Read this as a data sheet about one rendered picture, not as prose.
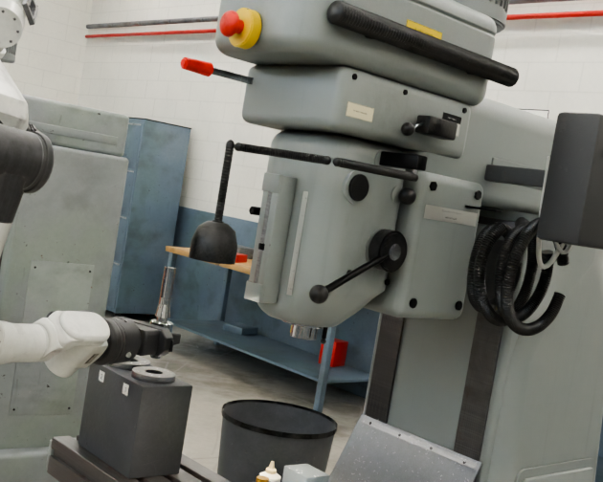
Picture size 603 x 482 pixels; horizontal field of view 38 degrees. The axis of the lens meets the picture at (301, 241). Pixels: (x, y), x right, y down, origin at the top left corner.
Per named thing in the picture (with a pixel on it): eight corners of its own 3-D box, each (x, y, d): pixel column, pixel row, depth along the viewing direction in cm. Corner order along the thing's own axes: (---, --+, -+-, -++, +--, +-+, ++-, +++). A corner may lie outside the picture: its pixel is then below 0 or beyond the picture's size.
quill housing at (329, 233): (308, 333, 138) (342, 132, 136) (229, 306, 153) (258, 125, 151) (388, 334, 151) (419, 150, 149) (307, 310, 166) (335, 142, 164)
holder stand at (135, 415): (127, 479, 172) (143, 380, 171) (77, 444, 188) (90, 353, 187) (179, 474, 180) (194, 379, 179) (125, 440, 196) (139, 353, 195)
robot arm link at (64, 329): (117, 339, 158) (59, 338, 147) (88, 368, 161) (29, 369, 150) (102, 310, 161) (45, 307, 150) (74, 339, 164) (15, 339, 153)
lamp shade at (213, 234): (181, 256, 132) (188, 216, 132) (198, 255, 139) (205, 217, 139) (225, 265, 130) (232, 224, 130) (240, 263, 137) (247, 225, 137)
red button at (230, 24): (230, 34, 130) (234, 8, 130) (213, 35, 133) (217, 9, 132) (247, 40, 132) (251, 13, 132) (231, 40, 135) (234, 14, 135)
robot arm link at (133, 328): (177, 321, 173) (137, 324, 162) (169, 369, 173) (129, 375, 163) (129, 308, 179) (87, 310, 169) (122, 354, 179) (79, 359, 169)
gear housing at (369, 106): (334, 128, 133) (346, 63, 132) (235, 120, 151) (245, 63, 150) (467, 161, 156) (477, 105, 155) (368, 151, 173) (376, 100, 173)
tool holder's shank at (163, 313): (161, 322, 176) (169, 268, 176) (150, 319, 178) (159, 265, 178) (172, 322, 179) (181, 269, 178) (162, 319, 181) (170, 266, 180)
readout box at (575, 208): (584, 247, 137) (608, 113, 135) (533, 238, 143) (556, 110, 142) (643, 255, 150) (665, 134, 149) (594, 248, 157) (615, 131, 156)
